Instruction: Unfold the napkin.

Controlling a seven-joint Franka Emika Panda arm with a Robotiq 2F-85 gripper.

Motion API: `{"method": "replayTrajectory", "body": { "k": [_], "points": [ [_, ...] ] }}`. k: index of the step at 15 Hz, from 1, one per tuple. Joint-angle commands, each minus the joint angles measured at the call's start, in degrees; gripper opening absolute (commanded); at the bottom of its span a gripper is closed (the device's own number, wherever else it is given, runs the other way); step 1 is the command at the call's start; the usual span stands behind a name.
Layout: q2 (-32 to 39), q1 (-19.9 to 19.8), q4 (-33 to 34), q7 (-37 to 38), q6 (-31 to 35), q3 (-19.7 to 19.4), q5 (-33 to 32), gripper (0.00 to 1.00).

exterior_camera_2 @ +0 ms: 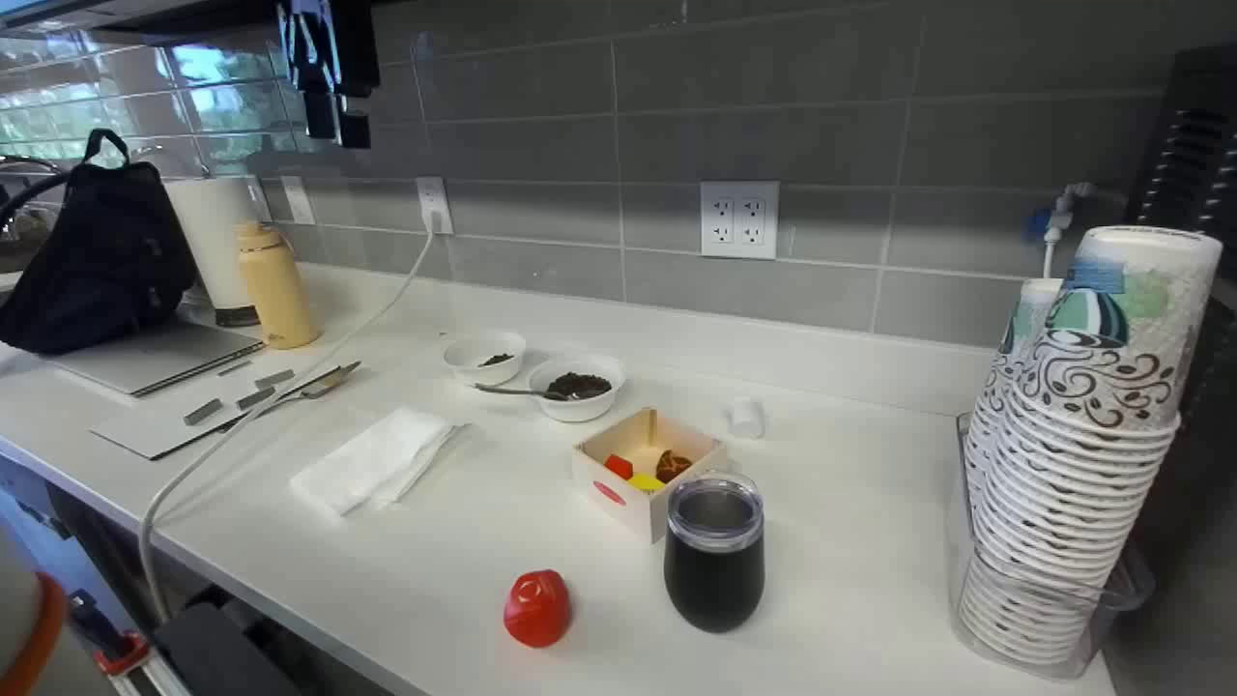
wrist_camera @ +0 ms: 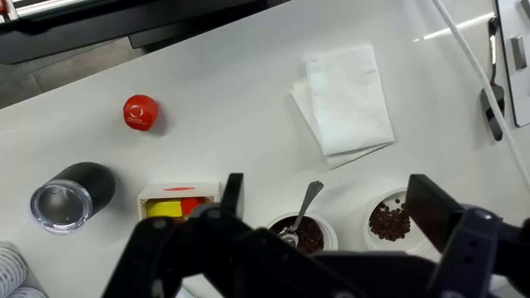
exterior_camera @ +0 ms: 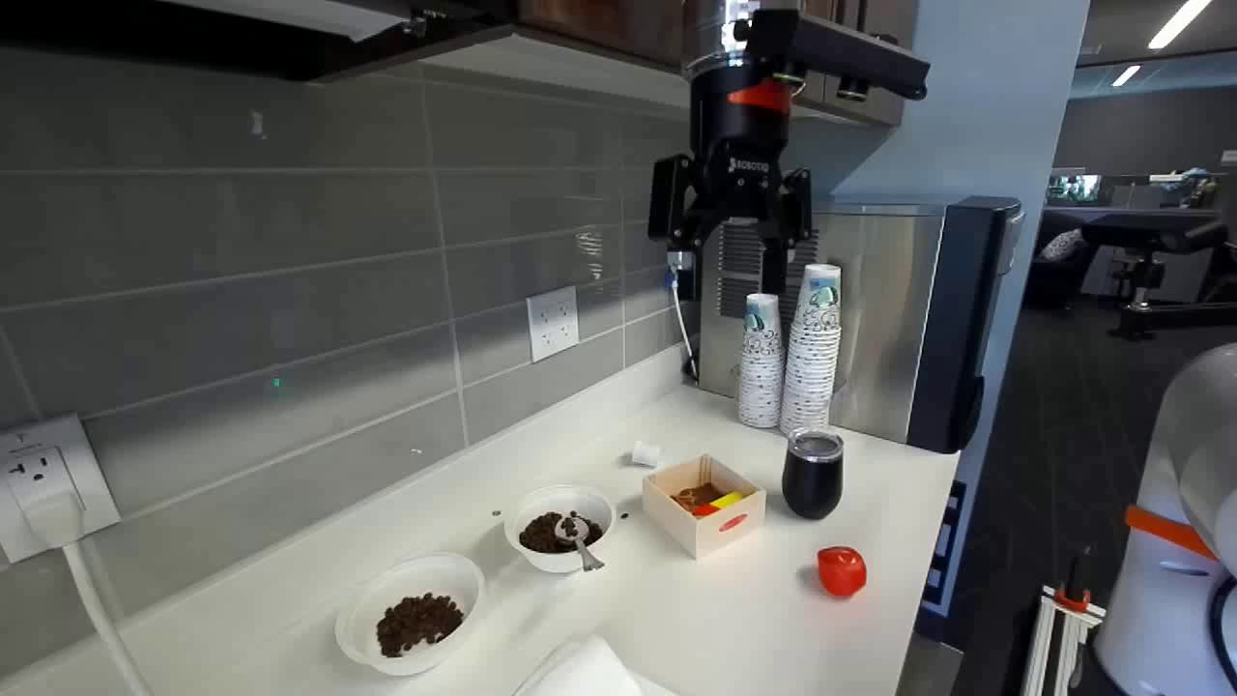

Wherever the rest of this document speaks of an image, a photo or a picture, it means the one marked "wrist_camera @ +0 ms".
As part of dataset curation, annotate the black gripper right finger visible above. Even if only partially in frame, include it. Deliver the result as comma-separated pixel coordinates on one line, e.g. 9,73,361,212
406,174,530,298

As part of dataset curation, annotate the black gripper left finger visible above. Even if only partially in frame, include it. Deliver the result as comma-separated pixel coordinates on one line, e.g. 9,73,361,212
103,172,244,298

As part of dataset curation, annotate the white napkin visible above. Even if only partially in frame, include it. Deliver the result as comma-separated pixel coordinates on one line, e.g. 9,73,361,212
290,45,396,169

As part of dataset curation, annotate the small box with toy food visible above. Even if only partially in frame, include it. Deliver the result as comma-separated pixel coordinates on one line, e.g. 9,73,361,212
138,182,221,222

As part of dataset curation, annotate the metal spoon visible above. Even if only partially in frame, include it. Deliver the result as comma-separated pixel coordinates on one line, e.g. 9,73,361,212
280,181,325,247

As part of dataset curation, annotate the white bowl with spoon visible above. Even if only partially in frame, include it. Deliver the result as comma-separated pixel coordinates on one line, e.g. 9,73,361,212
269,212,338,255

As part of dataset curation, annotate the white bowl with coffee beans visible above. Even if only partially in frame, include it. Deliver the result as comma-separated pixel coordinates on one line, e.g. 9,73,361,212
363,189,436,258

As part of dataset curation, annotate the black tumbler with clear lid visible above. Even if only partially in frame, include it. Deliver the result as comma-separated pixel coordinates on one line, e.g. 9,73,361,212
30,162,116,235

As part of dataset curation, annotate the red tomato toy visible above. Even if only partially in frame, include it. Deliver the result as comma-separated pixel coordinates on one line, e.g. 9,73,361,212
123,95,159,131

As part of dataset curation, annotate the stack of patterned paper cups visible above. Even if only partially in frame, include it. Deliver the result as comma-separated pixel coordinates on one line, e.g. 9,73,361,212
0,242,50,298

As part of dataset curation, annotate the grey flat board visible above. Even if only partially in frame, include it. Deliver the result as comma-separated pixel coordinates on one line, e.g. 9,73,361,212
496,0,530,128

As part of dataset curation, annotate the white cable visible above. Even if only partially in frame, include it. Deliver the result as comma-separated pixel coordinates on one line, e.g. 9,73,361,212
429,0,530,192

